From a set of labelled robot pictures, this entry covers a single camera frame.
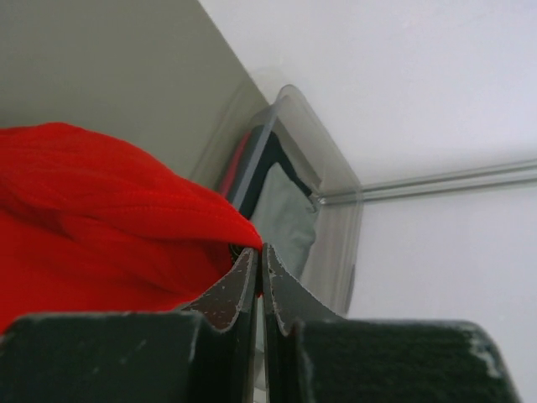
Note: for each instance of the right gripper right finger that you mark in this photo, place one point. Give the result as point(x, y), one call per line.
point(304, 340)

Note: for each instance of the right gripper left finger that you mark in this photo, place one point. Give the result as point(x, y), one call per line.
point(222, 355)

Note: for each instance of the red t shirt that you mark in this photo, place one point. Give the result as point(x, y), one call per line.
point(93, 223)

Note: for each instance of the grey t shirt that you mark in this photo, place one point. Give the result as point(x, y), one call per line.
point(285, 218)

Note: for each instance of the clear plastic bin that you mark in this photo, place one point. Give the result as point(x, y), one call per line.
point(330, 270)

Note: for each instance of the right corner aluminium post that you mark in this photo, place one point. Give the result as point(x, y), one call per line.
point(518, 173)

